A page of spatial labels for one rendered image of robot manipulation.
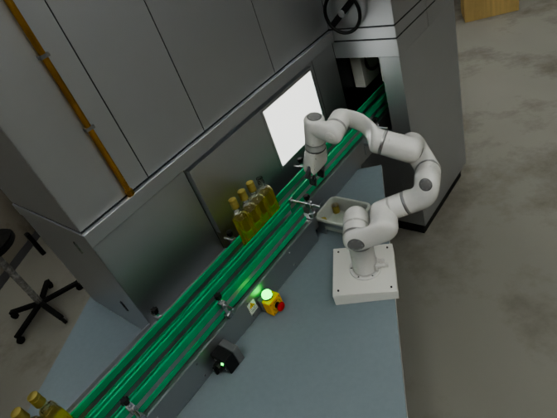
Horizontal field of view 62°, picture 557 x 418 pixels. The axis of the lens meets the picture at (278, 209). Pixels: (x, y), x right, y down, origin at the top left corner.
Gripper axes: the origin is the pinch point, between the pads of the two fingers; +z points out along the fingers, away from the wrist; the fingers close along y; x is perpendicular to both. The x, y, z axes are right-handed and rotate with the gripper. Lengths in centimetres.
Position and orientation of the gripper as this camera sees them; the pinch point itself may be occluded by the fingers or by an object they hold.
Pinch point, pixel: (317, 177)
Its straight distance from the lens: 179.7
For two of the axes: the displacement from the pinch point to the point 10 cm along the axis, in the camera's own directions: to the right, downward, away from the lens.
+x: 8.1, 3.8, -4.6
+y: -5.8, 6.3, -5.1
